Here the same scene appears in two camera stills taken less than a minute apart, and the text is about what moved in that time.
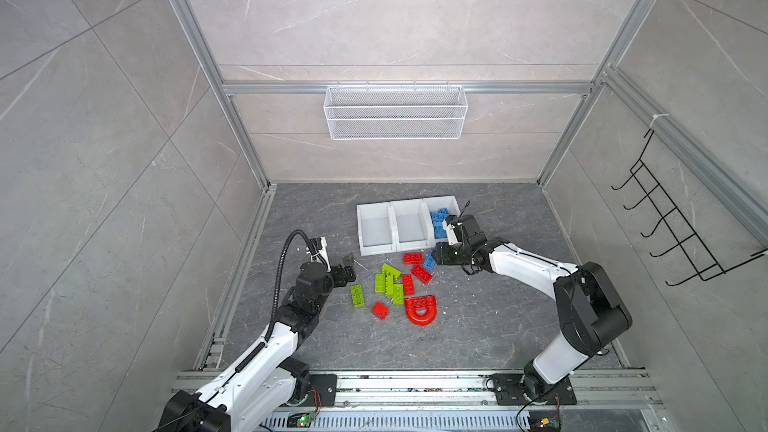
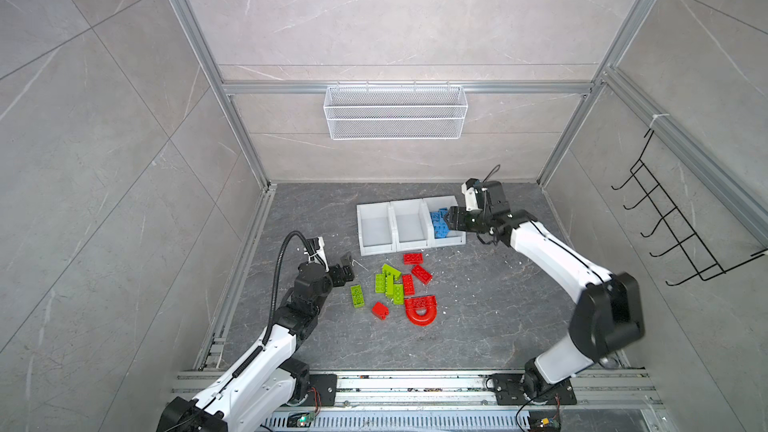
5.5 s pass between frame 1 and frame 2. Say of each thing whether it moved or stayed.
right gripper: moved
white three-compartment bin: stayed
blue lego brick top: moved
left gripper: stayed
